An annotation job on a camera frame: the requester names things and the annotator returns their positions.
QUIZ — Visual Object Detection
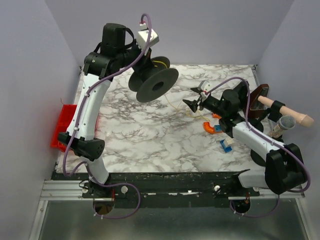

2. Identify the grey microphone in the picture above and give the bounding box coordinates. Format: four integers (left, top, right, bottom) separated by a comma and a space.
267, 115, 296, 139

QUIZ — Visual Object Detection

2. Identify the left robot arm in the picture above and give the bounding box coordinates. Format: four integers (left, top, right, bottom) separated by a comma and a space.
57, 21, 152, 185

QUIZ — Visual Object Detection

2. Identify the brown triangular stand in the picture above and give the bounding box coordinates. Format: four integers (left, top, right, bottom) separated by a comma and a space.
246, 84, 271, 120

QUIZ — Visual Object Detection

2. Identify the beige handle with black clamp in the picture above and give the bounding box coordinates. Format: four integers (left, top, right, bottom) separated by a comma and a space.
257, 96, 314, 128

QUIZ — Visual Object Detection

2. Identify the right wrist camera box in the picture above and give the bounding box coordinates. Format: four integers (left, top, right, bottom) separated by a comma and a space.
198, 80, 210, 94

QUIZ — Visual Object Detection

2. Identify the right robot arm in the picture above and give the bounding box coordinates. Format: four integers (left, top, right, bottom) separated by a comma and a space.
183, 81, 310, 195

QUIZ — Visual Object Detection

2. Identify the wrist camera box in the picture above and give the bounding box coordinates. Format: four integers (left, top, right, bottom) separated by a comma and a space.
136, 29, 160, 49
198, 80, 210, 94

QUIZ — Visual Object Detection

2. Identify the red plastic bin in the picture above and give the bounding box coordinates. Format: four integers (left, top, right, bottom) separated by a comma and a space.
50, 104, 77, 153

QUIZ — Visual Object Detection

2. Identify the black triangular stand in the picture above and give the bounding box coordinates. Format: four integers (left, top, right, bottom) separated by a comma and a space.
234, 81, 250, 102

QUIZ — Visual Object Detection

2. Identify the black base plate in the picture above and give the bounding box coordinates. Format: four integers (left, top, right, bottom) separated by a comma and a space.
51, 171, 259, 211

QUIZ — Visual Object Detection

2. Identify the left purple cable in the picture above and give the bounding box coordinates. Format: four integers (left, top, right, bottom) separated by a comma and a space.
62, 13, 153, 220

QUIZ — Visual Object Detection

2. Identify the orange curved toy track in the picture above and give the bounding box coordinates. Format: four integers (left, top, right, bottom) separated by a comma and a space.
202, 116, 223, 135

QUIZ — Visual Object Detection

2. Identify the blue white toy block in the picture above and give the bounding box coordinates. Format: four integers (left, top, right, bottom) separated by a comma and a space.
220, 137, 235, 153

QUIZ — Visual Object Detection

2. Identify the black cable spool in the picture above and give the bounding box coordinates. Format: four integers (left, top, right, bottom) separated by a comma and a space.
128, 56, 179, 103

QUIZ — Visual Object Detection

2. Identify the aluminium rail frame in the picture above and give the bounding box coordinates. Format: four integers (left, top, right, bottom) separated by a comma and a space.
29, 180, 316, 240

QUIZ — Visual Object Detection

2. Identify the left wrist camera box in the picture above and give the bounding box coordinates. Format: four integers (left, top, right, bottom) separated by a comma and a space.
136, 29, 160, 49

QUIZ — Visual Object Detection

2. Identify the black round stand base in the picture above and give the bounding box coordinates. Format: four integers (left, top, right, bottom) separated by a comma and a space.
250, 149, 268, 167

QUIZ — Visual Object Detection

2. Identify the yellow wire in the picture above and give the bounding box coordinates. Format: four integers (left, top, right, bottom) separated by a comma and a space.
152, 59, 210, 123

